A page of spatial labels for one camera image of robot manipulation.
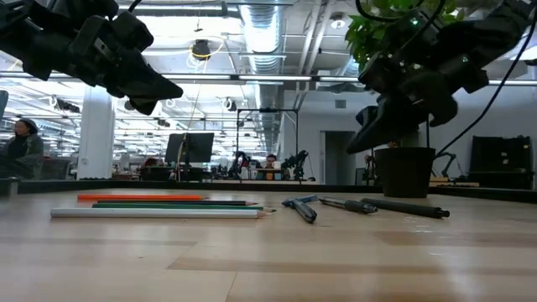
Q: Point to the grey wall vent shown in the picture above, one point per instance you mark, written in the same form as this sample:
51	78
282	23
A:
340	104

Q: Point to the black aluminium table frame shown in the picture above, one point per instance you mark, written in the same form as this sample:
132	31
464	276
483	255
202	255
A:
126	185

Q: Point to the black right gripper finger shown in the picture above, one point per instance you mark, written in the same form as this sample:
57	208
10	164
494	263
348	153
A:
390	121
366	115

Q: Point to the black equipment cases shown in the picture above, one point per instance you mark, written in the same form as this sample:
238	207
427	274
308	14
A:
501	159

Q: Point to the black pen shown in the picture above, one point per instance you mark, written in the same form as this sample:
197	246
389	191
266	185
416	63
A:
407	208
306	213

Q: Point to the green plant in black pot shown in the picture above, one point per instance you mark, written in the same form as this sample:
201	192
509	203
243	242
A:
405	172

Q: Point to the white cup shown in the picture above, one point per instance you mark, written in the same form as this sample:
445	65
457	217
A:
277	165

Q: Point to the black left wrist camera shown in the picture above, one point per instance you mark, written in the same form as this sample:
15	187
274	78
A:
132	31

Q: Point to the white pillar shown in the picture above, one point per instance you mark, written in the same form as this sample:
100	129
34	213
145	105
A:
95	134

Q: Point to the person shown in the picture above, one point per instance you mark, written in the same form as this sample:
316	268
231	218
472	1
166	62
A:
23	147
271	159

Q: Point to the black metal stand frame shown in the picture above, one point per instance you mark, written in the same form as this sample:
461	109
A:
267	110
427	134

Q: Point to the silver air duct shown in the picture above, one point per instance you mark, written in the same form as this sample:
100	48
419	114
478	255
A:
262	25

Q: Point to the orange pencil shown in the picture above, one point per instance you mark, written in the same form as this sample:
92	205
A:
138	197

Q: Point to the small black robot arm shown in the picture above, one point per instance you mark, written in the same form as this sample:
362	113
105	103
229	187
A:
242	163
300	161

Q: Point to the green pencil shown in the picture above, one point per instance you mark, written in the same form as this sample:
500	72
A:
176	206

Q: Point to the blue pen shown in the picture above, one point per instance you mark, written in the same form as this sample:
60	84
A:
352	206
304	198

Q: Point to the white pencil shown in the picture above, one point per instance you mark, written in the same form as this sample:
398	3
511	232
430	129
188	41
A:
155	213

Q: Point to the black computer monitor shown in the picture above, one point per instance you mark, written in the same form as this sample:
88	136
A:
195	147

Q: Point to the long ceiling light strip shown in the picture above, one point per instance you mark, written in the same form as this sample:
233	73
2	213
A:
272	78

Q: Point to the black ceiling device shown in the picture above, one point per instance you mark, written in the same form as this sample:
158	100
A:
201	49

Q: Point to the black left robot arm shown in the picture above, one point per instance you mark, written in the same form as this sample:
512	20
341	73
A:
17	29

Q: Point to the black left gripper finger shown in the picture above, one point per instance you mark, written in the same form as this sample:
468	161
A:
144	107
142	84

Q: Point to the round ceiling fixture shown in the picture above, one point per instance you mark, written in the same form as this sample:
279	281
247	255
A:
337	23

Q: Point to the wooden board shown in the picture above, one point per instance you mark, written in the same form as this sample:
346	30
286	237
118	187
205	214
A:
453	183

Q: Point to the black pencil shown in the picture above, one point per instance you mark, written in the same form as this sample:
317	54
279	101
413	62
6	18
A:
176	202

